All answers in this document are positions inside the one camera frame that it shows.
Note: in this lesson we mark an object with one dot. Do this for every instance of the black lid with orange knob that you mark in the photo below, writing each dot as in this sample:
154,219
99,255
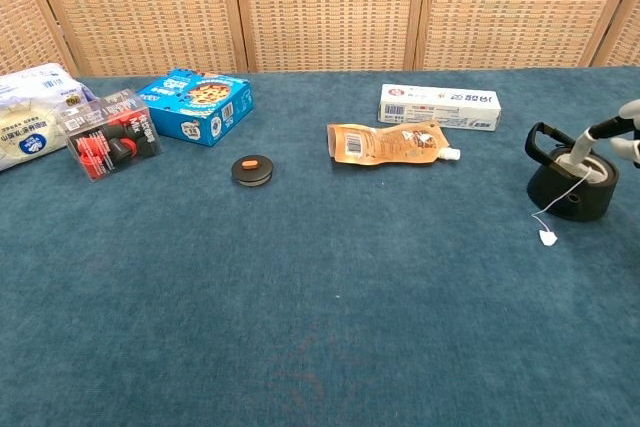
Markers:
252,175

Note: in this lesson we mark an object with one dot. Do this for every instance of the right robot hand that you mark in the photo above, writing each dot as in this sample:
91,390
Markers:
582,147

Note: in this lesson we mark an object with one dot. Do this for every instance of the white toothpaste box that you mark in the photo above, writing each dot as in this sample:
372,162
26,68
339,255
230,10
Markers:
435,107

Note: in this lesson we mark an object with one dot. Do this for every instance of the wicker screen panel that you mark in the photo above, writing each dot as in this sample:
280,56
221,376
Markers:
515,7
20,22
140,7
325,7
627,37

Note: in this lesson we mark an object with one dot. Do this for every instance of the blue felt table cover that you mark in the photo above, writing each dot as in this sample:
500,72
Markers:
300,272

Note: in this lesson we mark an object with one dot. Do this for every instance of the white tissue pack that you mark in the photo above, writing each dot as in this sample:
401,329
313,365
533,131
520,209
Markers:
25,117

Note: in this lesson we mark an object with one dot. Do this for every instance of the orange spout pouch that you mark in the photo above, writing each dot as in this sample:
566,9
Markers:
385,144

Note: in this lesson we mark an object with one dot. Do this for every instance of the clear box red black items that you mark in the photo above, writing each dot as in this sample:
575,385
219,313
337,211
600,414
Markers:
110,142

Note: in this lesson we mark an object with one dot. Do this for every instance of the blue cookie box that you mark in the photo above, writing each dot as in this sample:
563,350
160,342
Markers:
200,112

